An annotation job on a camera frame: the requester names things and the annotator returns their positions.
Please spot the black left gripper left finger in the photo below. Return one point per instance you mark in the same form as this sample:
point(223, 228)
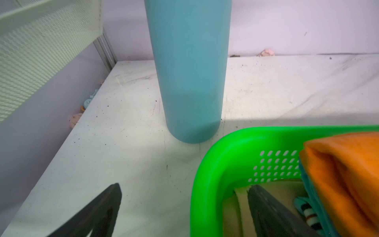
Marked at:
point(97, 219)

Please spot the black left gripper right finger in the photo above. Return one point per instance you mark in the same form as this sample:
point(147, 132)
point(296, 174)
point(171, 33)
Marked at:
point(272, 219)

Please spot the teal pants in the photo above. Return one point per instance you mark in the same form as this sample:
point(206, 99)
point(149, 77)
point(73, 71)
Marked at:
point(312, 209)

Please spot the green plastic basket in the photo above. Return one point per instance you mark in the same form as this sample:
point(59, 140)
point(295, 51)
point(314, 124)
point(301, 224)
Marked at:
point(247, 157)

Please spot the orange pants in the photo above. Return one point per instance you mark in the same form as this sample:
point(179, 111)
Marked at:
point(344, 170)

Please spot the pink small debris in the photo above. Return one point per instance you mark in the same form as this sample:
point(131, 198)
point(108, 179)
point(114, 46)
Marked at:
point(267, 53)

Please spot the white mesh two-tier shelf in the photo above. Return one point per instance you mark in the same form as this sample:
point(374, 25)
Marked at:
point(38, 39)

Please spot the teal cylindrical vase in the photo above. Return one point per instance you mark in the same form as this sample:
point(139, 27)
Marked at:
point(190, 42)

